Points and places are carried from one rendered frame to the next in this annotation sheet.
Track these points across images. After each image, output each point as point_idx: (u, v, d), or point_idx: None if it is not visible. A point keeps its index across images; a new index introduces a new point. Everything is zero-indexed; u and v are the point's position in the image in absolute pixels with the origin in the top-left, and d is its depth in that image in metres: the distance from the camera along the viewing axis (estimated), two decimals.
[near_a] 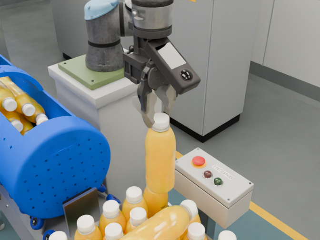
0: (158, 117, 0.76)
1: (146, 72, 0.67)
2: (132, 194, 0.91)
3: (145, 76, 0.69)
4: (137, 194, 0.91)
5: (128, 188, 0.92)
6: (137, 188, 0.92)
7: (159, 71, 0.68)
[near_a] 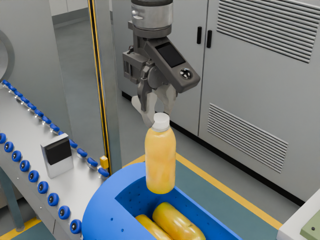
0: (158, 117, 0.76)
1: (146, 71, 0.67)
2: None
3: (145, 76, 0.69)
4: None
5: None
6: None
7: (159, 71, 0.69)
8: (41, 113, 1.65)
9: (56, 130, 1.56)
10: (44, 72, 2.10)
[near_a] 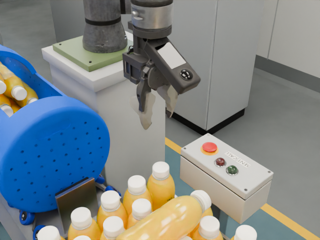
0: None
1: (146, 72, 0.67)
2: (135, 184, 0.79)
3: (145, 76, 0.69)
4: (140, 184, 0.79)
5: (130, 177, 0.81)
6: (141, 177, 0.81)
7: (159, 71, 0.68)
8: None
9: None
10: None
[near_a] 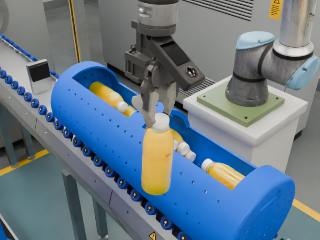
0: (123, 107, 1.35)
1: (150, 69, 0.67)
2: None
3: (149, 75, 0.69)
4: None
5: None
6: None
7: (163, 70, 0.69)
8: (29, 54, 2.07)
9: None
10: (33, 31, 2.53)
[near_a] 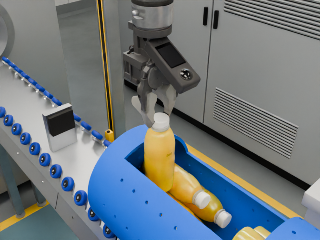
0: (204, 202, 0.85)
1: (146, 71, 0.67)
2: None
3: (145, 76, 0.69)
4: None
5: None
6: None
7: (159, 71, 0.68)
8: (42, 88, 1.57)
9: (59, 105, 1.48)
10: (45, 51, 2.02)
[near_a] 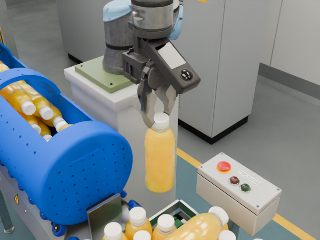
0: None
1: (146, 72, 0.67)
2: (158, 119, 0.75)
3: (145, 76, 0.69)
4: (164, 119, 0.75)
5: None
6: (164, 114, 0.77)
7: (159, 71, 0.68)
8: None
9: None
10: None
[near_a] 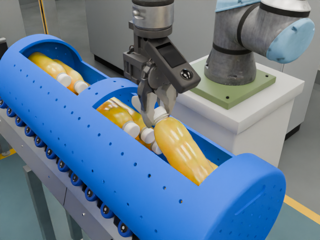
0: (81, 88, 1.13)
1: (146, 71, 0.67)
2: None
3: (146, 76, 0.69)
4: (157, 108, 0.75)
5: None
6: None
7: (159, 71, 0.68)
8: None
9: None
10: (5, 14, 2.30)
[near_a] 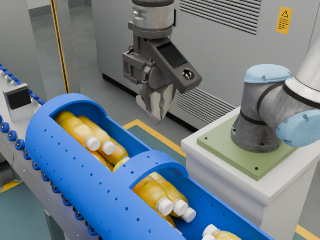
0: (109, 149, 1.15)
1: (147, 72, 0.67)
2: None
3: (146, 76, 0.68)
4: (205, 236, 0.81)
5: None
6: None
7: (160, 71, 0.68)
8: (11, 74, 1.87)
9: None
10: (19, 45, 2.32)
